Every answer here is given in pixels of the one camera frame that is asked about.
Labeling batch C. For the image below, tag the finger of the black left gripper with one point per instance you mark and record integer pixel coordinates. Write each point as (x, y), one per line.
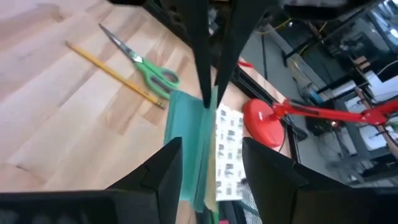
(239, 31)
(202, 46)

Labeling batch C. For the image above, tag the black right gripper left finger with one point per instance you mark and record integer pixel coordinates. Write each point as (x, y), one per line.
(158, 186)

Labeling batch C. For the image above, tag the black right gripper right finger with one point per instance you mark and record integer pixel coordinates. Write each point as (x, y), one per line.
(280, 193)

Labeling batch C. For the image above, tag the pink eraser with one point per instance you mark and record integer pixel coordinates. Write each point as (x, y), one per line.
(224, 221)

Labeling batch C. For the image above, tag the white printed sheet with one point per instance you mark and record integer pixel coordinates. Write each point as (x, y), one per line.
(230, 149)

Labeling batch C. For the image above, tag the teal sticky note pad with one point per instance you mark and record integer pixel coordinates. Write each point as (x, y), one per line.
(186, 124)

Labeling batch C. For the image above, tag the yellow pencil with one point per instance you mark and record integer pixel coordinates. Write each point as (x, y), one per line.
(115, 74)

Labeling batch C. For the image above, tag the red desk lamp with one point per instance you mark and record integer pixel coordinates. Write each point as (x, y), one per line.
(261, 121)

